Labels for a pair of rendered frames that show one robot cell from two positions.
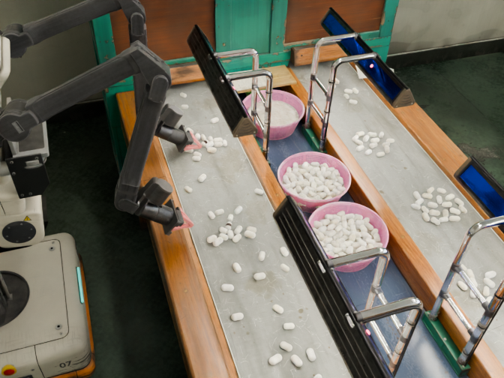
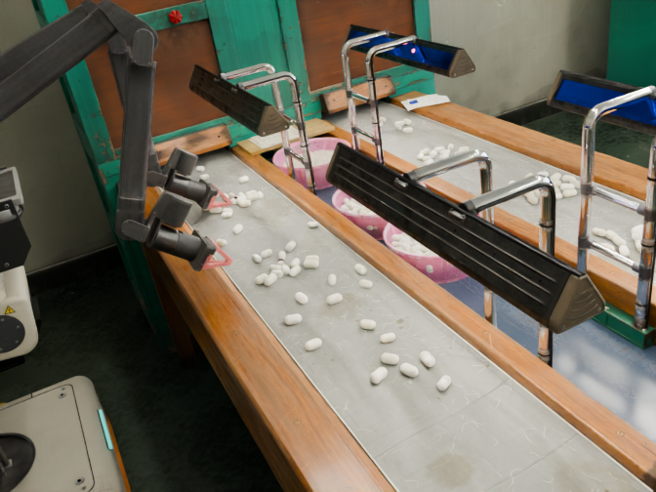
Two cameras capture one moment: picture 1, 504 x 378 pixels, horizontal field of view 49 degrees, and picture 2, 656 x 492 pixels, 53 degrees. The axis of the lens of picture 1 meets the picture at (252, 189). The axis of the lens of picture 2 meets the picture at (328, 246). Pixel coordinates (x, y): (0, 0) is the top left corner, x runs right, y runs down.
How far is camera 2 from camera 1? 0.58 m
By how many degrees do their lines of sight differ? 15
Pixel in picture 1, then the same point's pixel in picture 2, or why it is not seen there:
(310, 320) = (416, 327)
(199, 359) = (269, 396)
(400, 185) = not seen: hidden behind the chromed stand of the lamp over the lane
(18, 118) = not seen: outside the picture
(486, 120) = not seen: hidden behind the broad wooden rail
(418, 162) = (505, 159)
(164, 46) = (166, 113)
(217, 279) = (277, 316)
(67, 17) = (28, 45)
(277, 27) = (296, 70)
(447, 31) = (501, 95)
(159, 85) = (142, 40)
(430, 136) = (511, 133)
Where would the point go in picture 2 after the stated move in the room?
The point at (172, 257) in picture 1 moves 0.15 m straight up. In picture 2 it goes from (212, 305) to (195, 247)
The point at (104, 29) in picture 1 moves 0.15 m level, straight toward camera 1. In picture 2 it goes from (88, 100) to (93, 110)
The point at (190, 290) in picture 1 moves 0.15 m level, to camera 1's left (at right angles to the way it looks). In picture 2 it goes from (241, 331) to (170, 345)
